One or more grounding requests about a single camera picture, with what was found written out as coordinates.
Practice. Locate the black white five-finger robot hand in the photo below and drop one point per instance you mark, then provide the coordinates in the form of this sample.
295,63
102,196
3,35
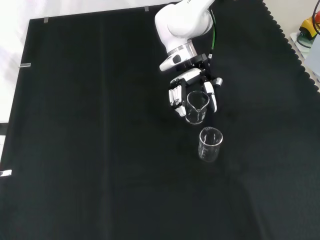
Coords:
190,75

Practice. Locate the clear glass beaker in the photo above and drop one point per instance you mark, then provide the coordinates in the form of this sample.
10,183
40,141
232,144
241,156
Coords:
195,120
210,155

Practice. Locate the black bench cloth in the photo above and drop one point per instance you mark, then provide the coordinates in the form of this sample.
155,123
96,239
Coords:
100,125

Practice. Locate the pale board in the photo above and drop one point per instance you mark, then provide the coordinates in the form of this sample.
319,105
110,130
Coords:
298,53

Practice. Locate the yellow stop button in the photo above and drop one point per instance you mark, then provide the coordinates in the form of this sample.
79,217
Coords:
308,27

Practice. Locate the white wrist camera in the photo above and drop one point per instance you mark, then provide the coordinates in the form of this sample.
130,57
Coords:
170,62

